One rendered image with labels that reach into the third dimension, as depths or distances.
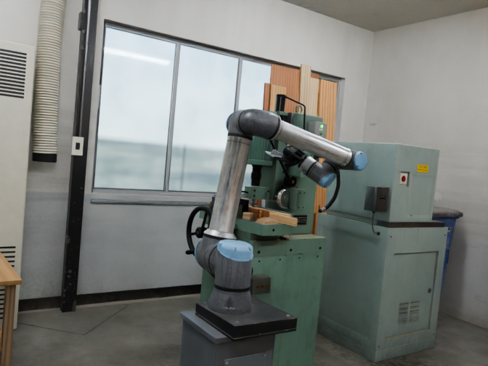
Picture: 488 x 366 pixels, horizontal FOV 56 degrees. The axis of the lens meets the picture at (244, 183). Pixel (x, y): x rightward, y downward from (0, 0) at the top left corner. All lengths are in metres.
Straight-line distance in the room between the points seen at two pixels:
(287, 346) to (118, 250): 1.61
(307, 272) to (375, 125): 2.66
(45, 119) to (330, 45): 2.85
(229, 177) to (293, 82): 2.53
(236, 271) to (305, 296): 0.99
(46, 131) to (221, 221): 1.68
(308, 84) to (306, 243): 2.16
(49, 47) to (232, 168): 1.78
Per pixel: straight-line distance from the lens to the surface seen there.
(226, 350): 1.88
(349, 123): 5.06
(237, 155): 2.05
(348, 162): 2.25
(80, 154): 3.48
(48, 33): 3.43
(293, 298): 2.75
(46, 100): 3.36
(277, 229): 2.45
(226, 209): 2.04
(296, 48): 4.61
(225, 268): 1.89
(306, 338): 2.93
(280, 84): 4.37
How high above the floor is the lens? 1.23
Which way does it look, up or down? 3 degrees down
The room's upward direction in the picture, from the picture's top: 5 degrees clockwise
